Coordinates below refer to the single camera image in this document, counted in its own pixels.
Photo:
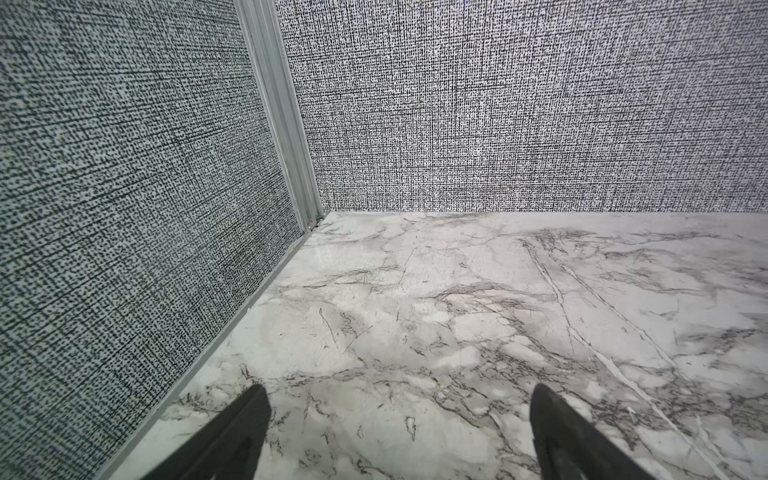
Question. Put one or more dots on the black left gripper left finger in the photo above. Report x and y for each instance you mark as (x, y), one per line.
(227, 447)

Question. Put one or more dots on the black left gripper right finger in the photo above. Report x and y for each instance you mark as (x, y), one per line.
(567, 446)

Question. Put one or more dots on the aluminium corner post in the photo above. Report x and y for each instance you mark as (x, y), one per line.
(262, 33)

